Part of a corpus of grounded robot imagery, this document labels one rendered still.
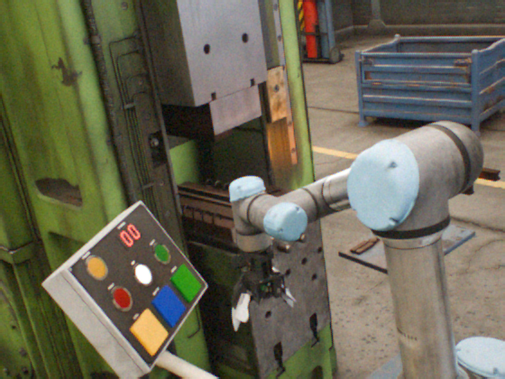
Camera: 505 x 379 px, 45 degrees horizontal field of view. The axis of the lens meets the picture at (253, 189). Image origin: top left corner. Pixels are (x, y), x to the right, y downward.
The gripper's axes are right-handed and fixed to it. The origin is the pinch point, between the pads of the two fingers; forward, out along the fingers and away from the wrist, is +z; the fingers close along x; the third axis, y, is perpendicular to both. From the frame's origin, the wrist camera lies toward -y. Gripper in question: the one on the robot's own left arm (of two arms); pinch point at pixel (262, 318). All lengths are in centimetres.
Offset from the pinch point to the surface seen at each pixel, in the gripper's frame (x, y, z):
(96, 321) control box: -36.5, -0.9, -14.3
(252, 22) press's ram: 31, -49, -61
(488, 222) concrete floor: 212, -135, 93
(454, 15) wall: 653, -623, 62
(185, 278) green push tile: -12.2, -15.5, -8.5
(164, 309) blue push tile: -20.9, -6.2, -8.1
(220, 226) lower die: 9.8, -45.4, -4.2
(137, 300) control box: -26.4, -5.8, -12.9
